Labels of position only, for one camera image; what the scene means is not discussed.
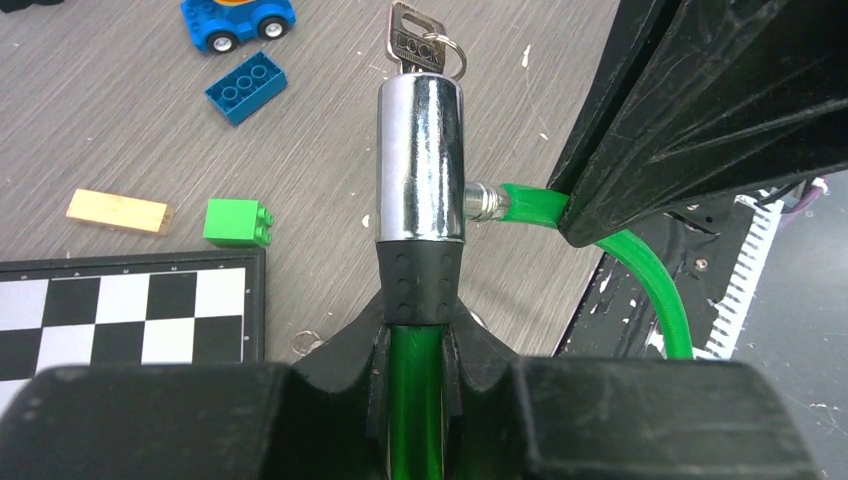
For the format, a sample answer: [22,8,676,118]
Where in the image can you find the blue yellow toy car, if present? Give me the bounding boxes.
[180,0,296,54]

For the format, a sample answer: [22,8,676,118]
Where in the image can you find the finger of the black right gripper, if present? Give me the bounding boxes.
[548,1,847,247]

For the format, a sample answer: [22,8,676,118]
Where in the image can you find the green toy brick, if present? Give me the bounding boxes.
[203,198,274,248]

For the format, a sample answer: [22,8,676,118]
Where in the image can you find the green cable lock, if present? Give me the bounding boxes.
[377,73,693,479]

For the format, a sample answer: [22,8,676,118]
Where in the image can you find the blue toy brick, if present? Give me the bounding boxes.
[205,51,288,126]

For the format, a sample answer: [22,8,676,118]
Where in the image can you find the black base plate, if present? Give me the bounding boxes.
[556,195,784,360]

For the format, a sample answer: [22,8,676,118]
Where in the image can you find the black white chessboard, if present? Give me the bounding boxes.
[1,249,266,409]

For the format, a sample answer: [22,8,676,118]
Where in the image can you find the small wooden block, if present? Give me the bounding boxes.
[66,189,174,235]

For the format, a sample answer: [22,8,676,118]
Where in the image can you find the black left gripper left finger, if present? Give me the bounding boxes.
[1,297,386,479]

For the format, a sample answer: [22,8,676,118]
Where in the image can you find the brass padlock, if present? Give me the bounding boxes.
[291,330,324,357]

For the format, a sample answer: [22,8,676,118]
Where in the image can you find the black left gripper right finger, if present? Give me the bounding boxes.
[440,301,820,479]

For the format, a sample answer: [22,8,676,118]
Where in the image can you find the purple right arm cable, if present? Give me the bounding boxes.
[784,177,833,217]

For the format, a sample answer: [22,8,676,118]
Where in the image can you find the silver lock keys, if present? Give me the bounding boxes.
[386,1,468,81]

